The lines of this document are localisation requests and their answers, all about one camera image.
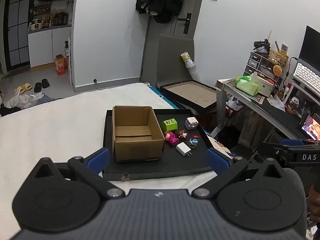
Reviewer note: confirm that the panda figurine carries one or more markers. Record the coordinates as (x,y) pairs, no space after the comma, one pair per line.
(293,105)

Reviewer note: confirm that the yellow white can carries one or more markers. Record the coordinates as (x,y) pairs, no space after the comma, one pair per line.
(187,58)

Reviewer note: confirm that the grey drawer organiser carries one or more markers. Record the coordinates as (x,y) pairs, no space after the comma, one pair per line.
(257,63)

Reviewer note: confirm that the yellow slipper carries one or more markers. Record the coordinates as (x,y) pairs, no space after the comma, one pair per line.
(20,90)
(27,86)

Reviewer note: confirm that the white storage box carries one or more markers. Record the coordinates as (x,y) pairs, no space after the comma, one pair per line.
(265,85)

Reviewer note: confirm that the pink doll figure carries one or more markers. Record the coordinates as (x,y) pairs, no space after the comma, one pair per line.
(171,137)

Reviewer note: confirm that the white charger plug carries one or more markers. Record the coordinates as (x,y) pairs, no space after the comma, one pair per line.
(182,148)

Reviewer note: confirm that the black frame with cardboard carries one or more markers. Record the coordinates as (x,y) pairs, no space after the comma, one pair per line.
(192,93)

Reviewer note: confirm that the white tube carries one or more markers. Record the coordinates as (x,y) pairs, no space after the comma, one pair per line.
(193,72)

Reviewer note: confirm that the green tissue pack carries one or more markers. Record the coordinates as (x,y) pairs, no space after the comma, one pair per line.
(246,86)

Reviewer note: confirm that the white keyboard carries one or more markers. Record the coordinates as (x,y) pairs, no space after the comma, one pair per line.
(307,76)

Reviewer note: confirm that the lit tablet screen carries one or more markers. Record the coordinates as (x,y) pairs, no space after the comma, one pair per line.
(312,128)

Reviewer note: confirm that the blue red figurine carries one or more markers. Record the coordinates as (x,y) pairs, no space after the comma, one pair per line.
(194,140)

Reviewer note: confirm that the green toy cube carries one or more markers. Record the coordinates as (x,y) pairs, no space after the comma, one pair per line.
(169,125)

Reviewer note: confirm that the brown cardboard box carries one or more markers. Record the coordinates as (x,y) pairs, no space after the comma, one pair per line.
(137,150)

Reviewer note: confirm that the orange carton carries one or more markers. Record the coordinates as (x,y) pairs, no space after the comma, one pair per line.
(60,66)

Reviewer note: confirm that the grey metal desk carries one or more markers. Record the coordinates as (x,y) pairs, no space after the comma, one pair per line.
(270,107)

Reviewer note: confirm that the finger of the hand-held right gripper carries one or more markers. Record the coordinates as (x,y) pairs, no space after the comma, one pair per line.
(291,142)

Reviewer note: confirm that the black door lock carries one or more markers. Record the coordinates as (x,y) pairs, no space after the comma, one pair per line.
(187,22)

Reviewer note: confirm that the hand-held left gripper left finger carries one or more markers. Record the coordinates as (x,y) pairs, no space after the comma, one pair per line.
(98,159)

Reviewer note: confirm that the grey board panel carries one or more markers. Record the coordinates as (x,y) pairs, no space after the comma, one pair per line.
(172,60)

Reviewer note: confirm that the grey door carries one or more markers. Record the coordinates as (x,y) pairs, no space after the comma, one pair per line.
(196,2)

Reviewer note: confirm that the brown-haired doll figure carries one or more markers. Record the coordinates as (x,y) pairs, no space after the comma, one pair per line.
(182,133)

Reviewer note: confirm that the white plastic bag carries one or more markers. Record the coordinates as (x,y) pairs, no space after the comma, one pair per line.
(21,101)

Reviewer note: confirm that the wicker basket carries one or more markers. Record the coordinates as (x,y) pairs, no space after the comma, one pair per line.
(277,58)

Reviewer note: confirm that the red basket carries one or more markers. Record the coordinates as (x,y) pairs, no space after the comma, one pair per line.
(233,111)

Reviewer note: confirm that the black camera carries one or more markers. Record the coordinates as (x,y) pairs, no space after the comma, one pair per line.
(262,45)

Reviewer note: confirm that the black tray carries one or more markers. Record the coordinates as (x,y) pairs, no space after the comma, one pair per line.
(160,167)

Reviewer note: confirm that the white kitchen cabinet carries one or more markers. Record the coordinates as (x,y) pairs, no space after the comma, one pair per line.
(41,47)

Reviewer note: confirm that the orange round toy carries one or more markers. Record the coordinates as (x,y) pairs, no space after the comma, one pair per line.
(277,70)

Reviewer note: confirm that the white remote control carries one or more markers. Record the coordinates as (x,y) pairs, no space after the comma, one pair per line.
(284,48)

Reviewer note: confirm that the black slipper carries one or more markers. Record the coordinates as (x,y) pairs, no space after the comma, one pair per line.
(37,87)
(45,83)

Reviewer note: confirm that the dark clothes pile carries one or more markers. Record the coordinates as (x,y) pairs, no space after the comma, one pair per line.
(8,111)

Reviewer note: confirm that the black framed glass door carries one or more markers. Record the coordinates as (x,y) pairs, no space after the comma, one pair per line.
(17,25)

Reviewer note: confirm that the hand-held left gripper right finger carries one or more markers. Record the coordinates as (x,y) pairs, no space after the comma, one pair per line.
(217,160)

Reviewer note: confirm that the black monitor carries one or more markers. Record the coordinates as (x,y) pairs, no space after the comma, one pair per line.
(311,45)

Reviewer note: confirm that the purple white toy cube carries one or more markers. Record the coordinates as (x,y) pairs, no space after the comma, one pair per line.
(191,123)

